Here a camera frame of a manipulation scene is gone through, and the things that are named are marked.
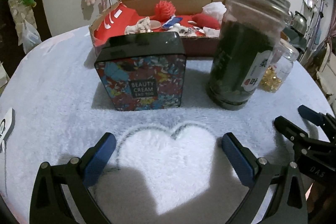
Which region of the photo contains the cardboard box red interior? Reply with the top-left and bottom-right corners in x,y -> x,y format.
89,0 -> 225,55

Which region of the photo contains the white cloth pad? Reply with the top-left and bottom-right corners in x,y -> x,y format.
203,27 -> 221,38

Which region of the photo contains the white mesh bath sponge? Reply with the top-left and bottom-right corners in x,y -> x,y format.
202,2 -> 227,20

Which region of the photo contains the beige round powder puff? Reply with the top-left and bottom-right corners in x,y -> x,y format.
150,20 -> 162,30

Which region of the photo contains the steel kettle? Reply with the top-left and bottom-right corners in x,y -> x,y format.
290,11 -> 307,36

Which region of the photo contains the blue tissue packet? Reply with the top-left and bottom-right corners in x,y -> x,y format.
162,15 -> 183,30

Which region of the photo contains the small jar of golden capsules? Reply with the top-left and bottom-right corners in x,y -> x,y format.
259,39 -> 299,93

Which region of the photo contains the white plastic bag on door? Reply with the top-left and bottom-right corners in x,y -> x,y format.
21,20 -> 42,54

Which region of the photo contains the dark wooden door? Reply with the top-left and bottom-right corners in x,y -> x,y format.
1,0 -> 52,77

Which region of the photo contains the red foam net ball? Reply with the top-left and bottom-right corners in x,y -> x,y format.
153,1 -> 176,22

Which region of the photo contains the tall jar of dark tea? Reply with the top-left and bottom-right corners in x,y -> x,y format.
206,0 -> 290,110

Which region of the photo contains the beauty cream tin box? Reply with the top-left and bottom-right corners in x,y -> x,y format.
94,32 -> 187,111

